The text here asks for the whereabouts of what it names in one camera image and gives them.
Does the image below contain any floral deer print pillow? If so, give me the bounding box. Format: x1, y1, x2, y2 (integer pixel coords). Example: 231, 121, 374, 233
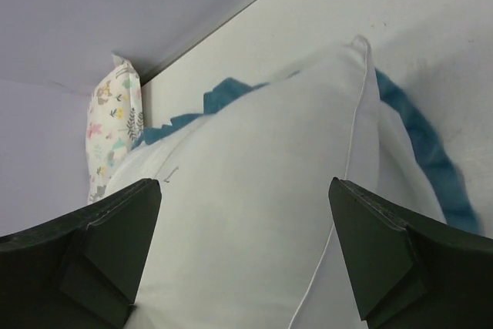
86, 55, 144, 203

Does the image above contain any white pillow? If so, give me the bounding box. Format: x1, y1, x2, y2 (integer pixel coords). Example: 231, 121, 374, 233
107, 37, 444, 328

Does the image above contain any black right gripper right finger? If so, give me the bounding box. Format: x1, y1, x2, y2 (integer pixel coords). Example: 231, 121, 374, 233
328, 178, 492, 328

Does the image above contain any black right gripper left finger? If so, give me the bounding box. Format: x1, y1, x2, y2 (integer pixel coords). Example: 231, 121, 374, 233
1, 179, 161, 328

